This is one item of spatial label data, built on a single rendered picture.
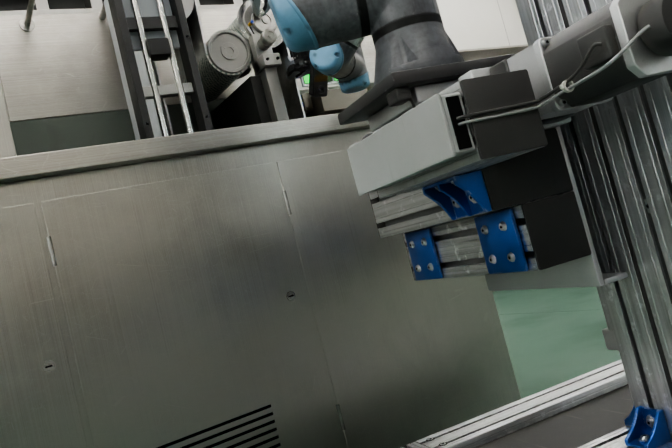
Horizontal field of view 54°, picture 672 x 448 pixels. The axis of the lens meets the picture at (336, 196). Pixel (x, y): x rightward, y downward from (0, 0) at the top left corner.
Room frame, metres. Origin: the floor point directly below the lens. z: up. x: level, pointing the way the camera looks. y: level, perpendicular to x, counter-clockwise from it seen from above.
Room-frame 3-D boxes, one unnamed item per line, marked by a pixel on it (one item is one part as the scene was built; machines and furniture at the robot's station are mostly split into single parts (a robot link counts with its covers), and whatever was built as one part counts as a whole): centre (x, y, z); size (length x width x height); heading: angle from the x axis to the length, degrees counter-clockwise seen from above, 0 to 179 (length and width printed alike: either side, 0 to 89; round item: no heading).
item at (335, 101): (2.01, 0.01, 1.00); 0.40 x 0.16 x 0.06; 31
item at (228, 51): (1.83, 0.24, 1.17); 0.26 x 0.12 x 0.12; 31
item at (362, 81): (1.57, -0.11, 1.01); 0.11 x 0.08 x 0.11; 159
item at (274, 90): (1.73, 0.09, 1.05); 0.06 x 0.05 x 0.31; 31
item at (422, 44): (1.06, -0.18, 0.87); 0.15 x 0.15 x 0.10
